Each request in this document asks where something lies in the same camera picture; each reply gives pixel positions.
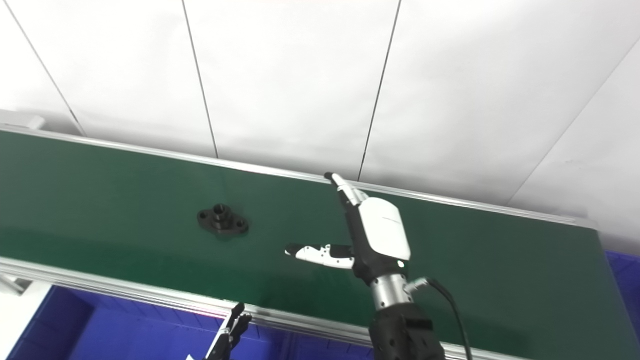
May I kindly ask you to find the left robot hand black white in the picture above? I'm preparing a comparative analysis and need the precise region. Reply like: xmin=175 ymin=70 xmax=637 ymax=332
xmin=202 ymin=302 xmax=252 ymax=360

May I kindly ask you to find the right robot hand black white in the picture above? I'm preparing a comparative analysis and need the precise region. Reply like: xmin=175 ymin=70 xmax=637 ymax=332
xmin=285 ymin=172 xmax=412 ymax=286

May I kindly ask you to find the black flange part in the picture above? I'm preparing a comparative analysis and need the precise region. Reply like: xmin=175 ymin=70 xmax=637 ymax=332
xmin=197 ymin=203 xmax=250 ymax=237

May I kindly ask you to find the large blue plastic bin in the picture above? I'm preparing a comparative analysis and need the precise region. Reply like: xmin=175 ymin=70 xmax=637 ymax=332
xmin=5 ymin=285 xmax=290 ymax=360
xmin=287 ymin=331 xmax=375 ymax=360
xmin=604 ymin=250 xmax=640 ymax=326

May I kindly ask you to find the green conveyor belt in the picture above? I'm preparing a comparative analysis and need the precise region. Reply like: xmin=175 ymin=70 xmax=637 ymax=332
xmin=0 ymin=131 xmax=640 ymax=360
xmin=0 ymin=124 xmax=597 ymax=360

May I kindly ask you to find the white conveyor end box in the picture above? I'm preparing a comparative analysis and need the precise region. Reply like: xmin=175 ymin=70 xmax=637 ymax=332
xmin=0 ymin=111 xmax=46 ymax=131

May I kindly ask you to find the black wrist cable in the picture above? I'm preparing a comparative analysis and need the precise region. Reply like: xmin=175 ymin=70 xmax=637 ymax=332
xmin=406 ymin=277 xmax=474 ymax=360

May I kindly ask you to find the small grey metal bracket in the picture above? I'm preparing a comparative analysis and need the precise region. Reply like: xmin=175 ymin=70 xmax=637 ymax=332
xmin=0 ymin=274 xmax=32 ymax=297

